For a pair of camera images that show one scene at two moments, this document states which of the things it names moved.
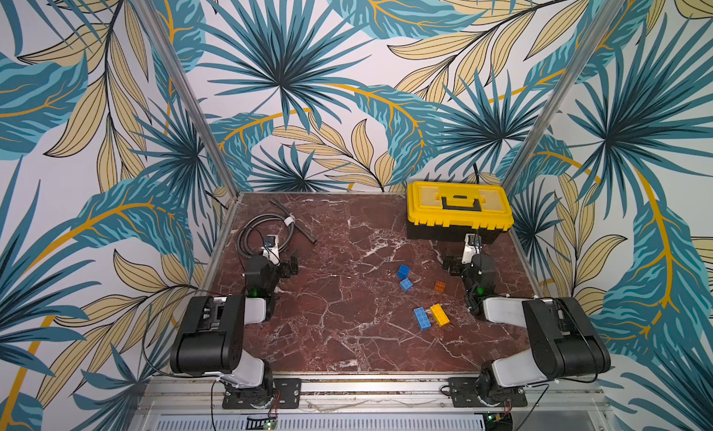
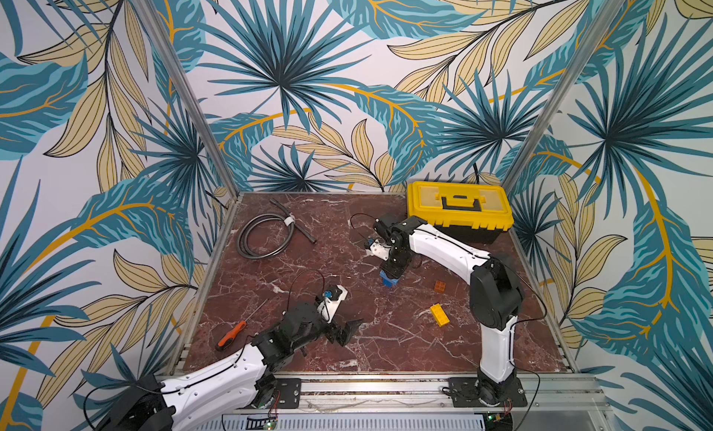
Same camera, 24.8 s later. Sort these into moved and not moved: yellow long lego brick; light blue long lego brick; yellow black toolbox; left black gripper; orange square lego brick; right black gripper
Moved: right black gripper; light blue long lego brick; left black gripper
Not moved: orange square lego brick; yellow black toolbox; yellow long lego brick
